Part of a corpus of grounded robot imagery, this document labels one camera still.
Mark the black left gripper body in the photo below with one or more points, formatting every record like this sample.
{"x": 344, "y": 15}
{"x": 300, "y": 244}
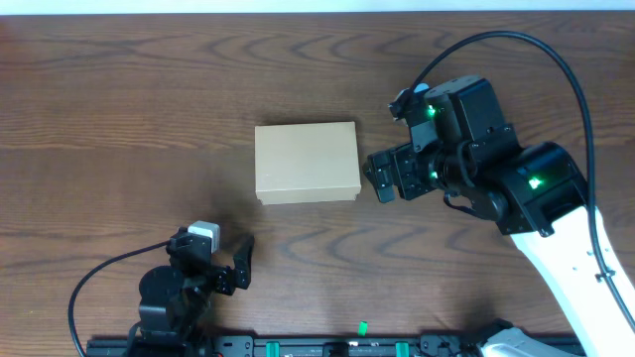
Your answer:
{"x": 225, "y": 280}

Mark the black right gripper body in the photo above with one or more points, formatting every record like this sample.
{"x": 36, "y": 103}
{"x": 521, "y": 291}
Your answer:
{"x": 397, "y": 172}

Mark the brown cardboard box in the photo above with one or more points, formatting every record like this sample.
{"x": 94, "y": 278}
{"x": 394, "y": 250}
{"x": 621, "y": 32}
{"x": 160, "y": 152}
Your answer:
{"x": 305, "y": 163}

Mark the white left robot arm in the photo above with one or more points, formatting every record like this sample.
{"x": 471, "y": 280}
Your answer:
{"x": 175, "y": 297}

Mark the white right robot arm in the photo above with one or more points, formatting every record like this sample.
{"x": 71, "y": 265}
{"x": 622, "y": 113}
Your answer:
{"x": 548, "y": 219}

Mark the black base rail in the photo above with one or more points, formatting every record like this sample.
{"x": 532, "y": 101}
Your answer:
{"x": 248, "y": 346}

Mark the green clip on rail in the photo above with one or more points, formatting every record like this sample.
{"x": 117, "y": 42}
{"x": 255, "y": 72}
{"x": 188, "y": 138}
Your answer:
{"x": 362, "y": 328}

